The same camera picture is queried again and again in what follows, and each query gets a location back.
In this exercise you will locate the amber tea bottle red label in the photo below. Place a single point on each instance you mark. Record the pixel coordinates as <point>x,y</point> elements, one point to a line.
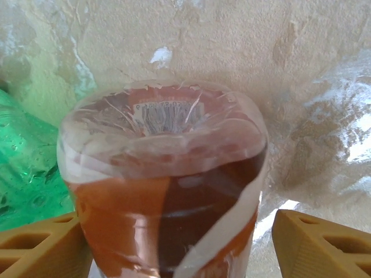
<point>139,217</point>

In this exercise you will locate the green plastic bottle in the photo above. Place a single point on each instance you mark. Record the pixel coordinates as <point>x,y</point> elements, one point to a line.
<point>26,162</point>

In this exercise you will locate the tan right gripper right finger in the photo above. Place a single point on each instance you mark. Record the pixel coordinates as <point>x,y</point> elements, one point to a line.
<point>301,252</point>

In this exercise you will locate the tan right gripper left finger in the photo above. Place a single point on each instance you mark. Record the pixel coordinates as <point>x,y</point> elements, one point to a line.
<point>63,249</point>

